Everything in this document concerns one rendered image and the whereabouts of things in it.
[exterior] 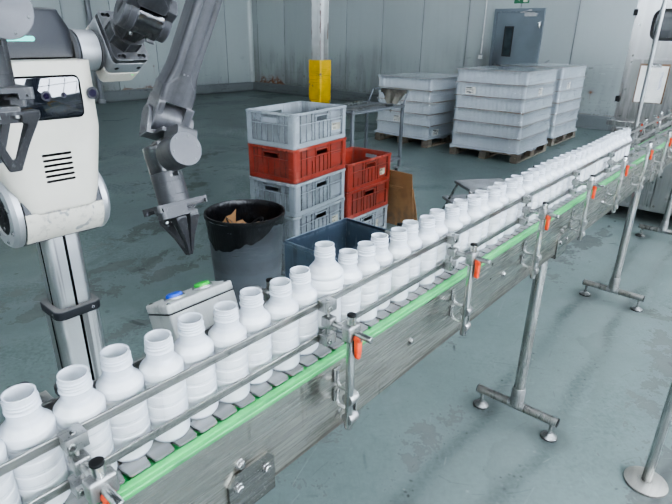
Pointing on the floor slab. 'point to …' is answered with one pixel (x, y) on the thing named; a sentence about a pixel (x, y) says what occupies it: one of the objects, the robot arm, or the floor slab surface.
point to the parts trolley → (367, 120)
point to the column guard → (320, 81)
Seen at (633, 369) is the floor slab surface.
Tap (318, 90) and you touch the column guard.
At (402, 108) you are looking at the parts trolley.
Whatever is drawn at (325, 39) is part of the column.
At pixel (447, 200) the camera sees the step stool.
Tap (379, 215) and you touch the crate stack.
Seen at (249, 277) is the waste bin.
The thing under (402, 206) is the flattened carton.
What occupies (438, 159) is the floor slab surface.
